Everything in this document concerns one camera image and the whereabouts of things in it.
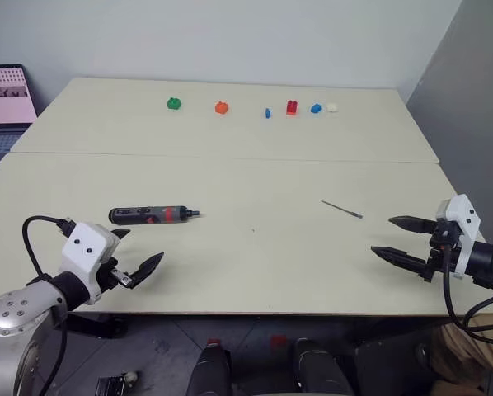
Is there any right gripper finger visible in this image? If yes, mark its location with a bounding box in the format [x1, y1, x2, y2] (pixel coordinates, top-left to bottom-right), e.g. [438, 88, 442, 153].
[387, 214, 438, 236]
[370, 245, 430, 277]

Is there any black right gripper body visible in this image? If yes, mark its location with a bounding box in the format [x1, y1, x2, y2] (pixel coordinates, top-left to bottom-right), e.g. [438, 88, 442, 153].
[420, 220, 464, 284]

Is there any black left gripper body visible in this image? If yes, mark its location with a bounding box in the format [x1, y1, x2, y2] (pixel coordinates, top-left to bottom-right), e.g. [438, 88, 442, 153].
[94, 255, 134, 294]

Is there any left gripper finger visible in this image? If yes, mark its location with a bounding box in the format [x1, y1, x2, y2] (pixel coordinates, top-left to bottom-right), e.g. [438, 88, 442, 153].
[126, 252, 166, 290]
[110, 227, 132, 249]

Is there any black red electric screwdriver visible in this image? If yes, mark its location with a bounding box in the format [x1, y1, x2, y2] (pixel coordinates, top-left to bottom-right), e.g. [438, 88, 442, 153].
[107, 204, 207, 226]

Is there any thin metal screwdriver bit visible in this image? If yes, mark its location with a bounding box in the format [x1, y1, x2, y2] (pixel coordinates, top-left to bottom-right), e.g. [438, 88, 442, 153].
[320, 200, 364, 220]

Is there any black box under table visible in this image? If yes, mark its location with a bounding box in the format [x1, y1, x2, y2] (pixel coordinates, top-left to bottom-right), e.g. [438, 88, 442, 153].
[354, 328, 437, 396]

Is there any small black wheeled base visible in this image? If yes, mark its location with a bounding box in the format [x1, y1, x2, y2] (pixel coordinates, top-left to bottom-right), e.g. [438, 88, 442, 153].
[95, 370, 141, 396]

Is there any brown cardboard box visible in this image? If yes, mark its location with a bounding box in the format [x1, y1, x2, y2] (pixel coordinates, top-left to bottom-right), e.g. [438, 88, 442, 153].
[430, 316, 493, 396]

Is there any open laptop with pink screen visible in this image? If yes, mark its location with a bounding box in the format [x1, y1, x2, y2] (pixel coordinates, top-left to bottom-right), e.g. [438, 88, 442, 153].
[0, 63, 39, 179]

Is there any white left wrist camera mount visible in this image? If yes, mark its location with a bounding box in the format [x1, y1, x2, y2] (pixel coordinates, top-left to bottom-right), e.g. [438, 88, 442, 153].
[59, 221, 119, 306]

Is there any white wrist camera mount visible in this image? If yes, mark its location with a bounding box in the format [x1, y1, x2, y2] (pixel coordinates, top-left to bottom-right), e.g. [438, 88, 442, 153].
[435, 193, 481, 281]
[59, 221, 119, 306]

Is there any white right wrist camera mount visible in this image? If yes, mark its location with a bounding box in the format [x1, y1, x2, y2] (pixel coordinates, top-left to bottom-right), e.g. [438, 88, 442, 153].
[435, 193, 481, 281]

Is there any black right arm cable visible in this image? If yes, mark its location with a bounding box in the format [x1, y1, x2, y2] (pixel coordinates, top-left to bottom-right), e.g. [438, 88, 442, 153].
[442, 243, 493, 347]

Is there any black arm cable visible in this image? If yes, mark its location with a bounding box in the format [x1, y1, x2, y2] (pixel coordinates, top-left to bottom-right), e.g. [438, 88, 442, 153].
[442, 243, 493, 347]
[21, 215, 75, 285]

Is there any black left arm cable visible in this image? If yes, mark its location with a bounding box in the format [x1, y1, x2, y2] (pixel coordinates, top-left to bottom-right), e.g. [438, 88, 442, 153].
[21, 215, 75, 285]

